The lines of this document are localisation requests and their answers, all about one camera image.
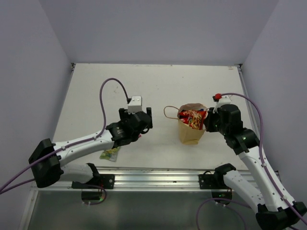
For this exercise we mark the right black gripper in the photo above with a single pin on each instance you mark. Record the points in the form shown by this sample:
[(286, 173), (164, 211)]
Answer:
[(207, 120)]

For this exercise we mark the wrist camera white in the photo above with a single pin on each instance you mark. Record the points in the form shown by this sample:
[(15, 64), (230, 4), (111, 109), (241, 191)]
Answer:
[(224, 100), (134, 105)]

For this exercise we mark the green honey mints packet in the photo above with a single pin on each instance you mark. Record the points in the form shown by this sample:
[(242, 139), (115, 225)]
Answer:
[(110, 154)]

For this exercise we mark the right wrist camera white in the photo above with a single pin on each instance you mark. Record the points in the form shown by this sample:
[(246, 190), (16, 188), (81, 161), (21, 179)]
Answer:
[(224, 100)]

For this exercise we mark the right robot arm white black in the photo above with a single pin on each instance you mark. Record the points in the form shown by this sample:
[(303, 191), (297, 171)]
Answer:
[(274, 207)]

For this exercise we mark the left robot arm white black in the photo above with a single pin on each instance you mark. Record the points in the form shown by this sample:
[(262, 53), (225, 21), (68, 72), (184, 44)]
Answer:
[(52, 162)]

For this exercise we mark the red cable connector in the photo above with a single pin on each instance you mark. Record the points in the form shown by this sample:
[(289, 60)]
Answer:
[(217, 97)]

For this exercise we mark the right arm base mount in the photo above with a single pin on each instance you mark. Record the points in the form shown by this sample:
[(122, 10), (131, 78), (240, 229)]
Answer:
[(211, 181)]

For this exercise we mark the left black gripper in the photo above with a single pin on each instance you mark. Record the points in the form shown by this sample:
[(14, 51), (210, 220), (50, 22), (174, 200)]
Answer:
[(124, 115)]

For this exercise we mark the red mixed nuts packet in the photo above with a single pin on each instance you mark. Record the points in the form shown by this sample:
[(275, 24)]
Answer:
[(193, 118)]

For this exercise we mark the brown paper bag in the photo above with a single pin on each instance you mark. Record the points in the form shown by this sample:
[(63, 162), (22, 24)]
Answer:
[(187, 135)]

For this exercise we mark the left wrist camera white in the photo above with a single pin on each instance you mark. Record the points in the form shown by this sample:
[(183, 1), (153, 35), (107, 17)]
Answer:
[(134, 105)]

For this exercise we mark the aluminium mounting rail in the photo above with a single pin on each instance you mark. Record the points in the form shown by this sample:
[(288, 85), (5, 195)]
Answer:
[(135, 179)]

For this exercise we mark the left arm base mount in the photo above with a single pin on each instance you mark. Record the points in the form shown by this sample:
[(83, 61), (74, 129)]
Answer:
[(95, 190)]

